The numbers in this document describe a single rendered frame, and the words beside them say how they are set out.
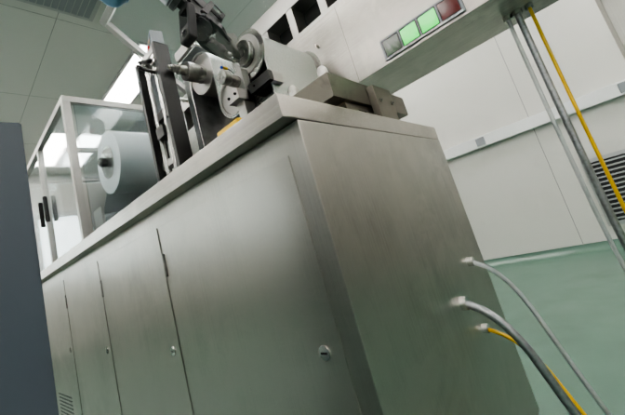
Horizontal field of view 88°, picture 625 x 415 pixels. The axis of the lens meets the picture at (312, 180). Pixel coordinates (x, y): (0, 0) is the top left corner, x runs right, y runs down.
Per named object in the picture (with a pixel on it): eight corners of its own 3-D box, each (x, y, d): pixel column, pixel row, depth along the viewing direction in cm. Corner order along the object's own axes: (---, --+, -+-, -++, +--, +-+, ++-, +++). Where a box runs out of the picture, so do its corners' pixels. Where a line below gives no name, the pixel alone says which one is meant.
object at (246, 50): (252, 44, 90) (245, 70, 93) (258, 46, 92) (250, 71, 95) (237, 35, 94) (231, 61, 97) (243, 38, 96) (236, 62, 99)
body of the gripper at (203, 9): (228, 16, 91) (192, -21, 86) (217, 31, 86) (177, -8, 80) (214, 33, 96) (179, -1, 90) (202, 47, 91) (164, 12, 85)
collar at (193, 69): (182, 84, 110) (179, 67, 111) (198, 87, 114) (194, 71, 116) (192, 73, 106) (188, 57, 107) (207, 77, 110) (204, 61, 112)
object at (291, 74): (281, 116, 88) (264, 57, 91) (332, 124, 106) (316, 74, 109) (282, 116, 88) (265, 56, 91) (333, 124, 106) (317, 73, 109)
